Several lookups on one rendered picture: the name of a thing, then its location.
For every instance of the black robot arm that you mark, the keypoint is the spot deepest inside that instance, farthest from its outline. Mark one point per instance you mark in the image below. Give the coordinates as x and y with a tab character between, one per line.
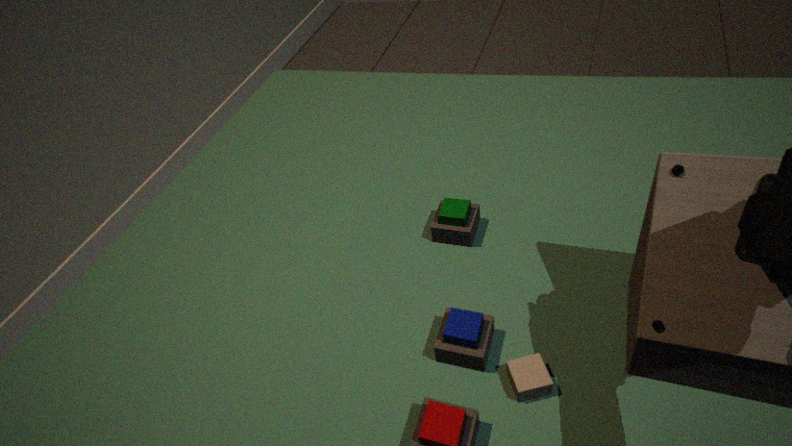
766	223

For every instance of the red button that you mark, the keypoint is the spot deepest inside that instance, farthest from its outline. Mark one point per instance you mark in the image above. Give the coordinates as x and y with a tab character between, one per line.
445	424

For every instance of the green button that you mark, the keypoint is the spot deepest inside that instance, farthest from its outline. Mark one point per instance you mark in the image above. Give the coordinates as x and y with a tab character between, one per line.
456	222

